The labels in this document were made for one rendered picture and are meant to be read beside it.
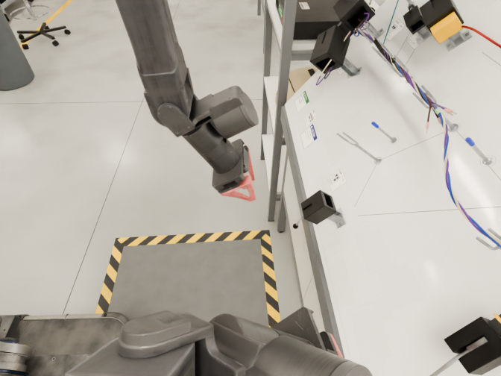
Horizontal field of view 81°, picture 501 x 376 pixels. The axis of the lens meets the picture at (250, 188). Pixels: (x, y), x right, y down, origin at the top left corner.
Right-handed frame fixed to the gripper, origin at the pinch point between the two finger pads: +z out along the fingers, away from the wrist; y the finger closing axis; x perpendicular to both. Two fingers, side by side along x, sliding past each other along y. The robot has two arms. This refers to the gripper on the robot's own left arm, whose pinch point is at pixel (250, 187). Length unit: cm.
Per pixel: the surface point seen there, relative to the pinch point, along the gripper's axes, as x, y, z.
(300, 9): -22, 80, 3
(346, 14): -32, 42, -4
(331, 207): -13.1, -1.6, 13.5
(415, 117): -36.1, 12.3, 10.9
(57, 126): 187, 161, 14
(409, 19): -43, 32, 0
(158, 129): 114, 155, 56
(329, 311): -5.5, -20.1, 24.1
